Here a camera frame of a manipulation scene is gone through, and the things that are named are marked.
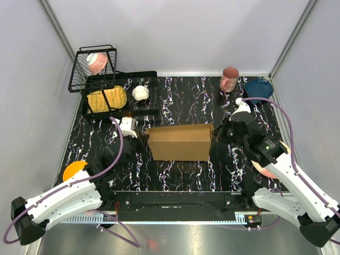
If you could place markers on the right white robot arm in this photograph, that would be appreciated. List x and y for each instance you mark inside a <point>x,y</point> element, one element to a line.
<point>312,211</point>

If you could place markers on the pink patterned bowl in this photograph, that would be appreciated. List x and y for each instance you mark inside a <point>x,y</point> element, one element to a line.
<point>96,62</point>

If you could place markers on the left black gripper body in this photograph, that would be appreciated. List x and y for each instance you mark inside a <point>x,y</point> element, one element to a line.
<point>137,146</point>

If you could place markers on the black wire dish rack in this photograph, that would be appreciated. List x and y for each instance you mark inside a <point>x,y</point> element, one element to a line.
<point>83,82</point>

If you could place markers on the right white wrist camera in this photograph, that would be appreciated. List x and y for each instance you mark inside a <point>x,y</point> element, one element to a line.
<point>240,106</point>

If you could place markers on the pink ceramic mug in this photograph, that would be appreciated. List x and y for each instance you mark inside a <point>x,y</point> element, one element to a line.
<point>229,79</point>

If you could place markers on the orange round bowl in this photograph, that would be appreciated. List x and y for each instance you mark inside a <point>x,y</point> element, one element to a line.
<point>72,169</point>

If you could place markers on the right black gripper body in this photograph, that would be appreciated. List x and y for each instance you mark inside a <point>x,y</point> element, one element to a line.
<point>232,137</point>

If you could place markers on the dark blue dish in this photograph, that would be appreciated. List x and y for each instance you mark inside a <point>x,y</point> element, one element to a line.
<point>259,87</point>

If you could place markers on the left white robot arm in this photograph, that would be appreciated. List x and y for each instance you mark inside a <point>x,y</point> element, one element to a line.
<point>87,190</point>

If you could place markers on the pink cream round plate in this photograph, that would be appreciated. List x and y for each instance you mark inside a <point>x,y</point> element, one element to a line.
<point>263,170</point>

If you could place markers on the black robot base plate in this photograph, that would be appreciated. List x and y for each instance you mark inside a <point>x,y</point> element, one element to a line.
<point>160,207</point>

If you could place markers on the yellow woven plate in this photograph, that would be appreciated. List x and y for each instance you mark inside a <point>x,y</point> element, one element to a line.
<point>108,99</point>

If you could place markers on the brown cardboard box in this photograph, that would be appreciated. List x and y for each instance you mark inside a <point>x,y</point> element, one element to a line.
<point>181,142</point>

